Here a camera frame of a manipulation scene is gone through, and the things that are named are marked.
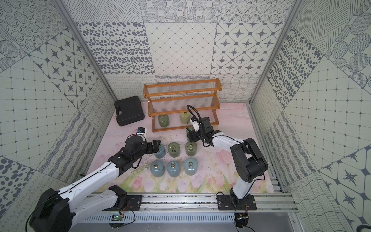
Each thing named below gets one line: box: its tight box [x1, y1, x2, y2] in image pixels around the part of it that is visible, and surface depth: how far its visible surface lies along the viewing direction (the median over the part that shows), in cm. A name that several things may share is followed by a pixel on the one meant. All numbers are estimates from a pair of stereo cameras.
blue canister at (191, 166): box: [183, 157, 199, 176], surface depth 80 cm
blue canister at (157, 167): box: [149, 160, 165, 178], surface depth 81 cm
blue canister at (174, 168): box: [166, 160, 182, 178], surface depth 81 cm
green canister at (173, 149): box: [167, 142, 181, 158], surface depth 89 cm
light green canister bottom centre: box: [179, 111, 191, 125], surface depth 103 cm
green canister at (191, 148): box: [185, 141, 198, 157], surface depth 89 cm
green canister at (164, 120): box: [157, 114, 170, 128], surface depth 102 cm
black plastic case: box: [114, 95, 145, 127], surface depth 113 cm
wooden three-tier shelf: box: [142, 77, 223, 133], surface depth 107 cm
